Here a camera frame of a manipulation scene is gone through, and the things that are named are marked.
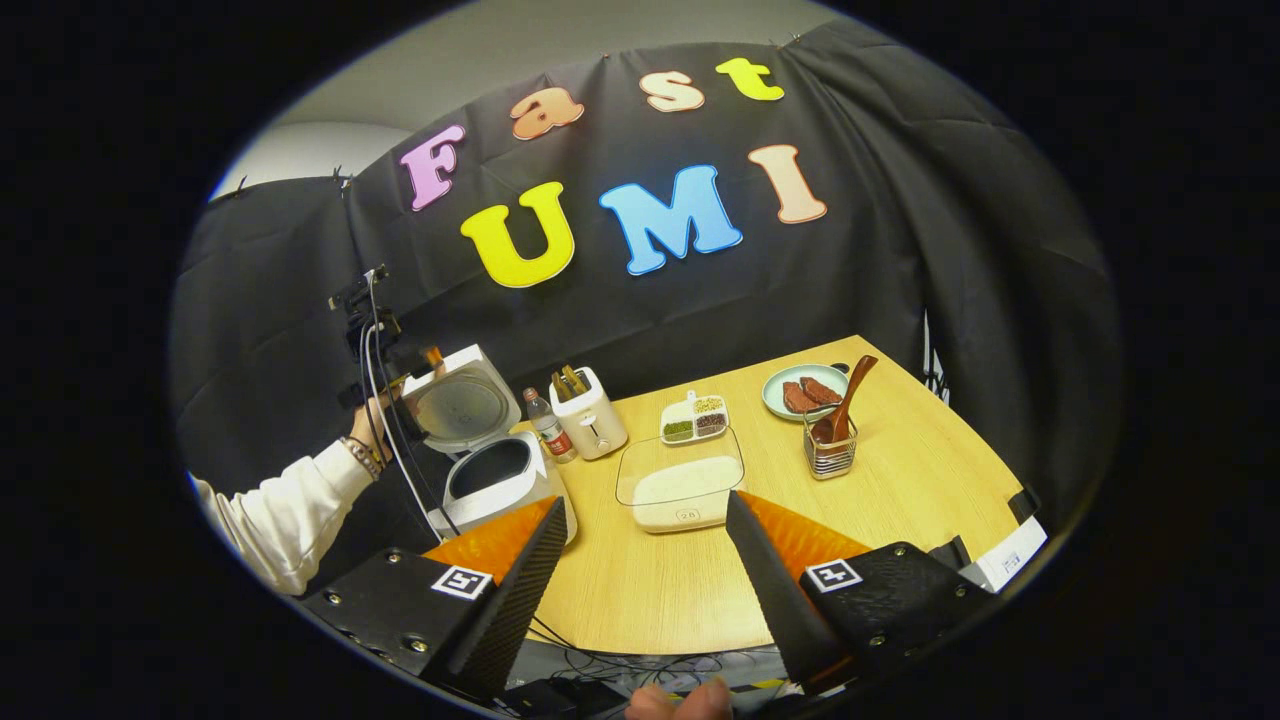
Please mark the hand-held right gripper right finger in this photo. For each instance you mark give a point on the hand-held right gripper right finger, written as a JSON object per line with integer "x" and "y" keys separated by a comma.
{"x": 780, "y": 600}

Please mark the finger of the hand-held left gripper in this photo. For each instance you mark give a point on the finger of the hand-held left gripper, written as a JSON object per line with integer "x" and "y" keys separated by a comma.
{"x": 428, "y": 365}

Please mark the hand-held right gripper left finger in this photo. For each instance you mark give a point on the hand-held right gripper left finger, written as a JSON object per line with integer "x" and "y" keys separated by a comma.
{"x": 505, "y": 600}

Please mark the white rice cooker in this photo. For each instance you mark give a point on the white rice cooker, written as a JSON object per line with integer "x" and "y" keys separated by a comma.
{"x": 490, "y": 470}

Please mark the clear container of rice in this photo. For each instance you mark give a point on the clear container of rice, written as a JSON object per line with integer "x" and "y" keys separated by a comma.
{"x": 685, "y": 485}

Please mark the brown wooden spoon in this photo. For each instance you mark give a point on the brown wooden spoon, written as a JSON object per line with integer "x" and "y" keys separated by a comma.
{"x": 850, "y": 395}

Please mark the brown toast slice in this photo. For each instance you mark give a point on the brown toast slice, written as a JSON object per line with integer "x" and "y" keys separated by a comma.
{"x": 562, "y": 385}
{"x": 577, "y": 380}

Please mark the clear water bottle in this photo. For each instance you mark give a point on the clear water bottle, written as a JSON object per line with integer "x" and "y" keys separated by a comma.
{"x": 552, "y": 430}

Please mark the white toaster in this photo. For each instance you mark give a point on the white toaster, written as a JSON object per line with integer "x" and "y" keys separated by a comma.
{"x": 595, "y": 420}

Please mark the white divided dish of beans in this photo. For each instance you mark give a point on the white divided dish of beans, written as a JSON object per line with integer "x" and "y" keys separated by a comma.
{"x": 695, "y": 420}

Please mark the red meat slice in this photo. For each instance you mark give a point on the red meat slice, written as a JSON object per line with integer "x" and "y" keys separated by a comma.
{"x": 822, "y": 390}
{"x": 798, "y": 398}

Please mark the pale green plate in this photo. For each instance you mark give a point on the pale green plate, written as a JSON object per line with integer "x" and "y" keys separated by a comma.
{"x": 778, "y": 385}

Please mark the white printed card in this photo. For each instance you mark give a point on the white printed card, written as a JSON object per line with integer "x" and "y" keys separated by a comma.
{"x": 1010, "y": 560}

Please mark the black backdrop cloth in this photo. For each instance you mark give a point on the black backdrop cloth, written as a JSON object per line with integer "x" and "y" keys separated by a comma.
{"x": 950, "y": 250}

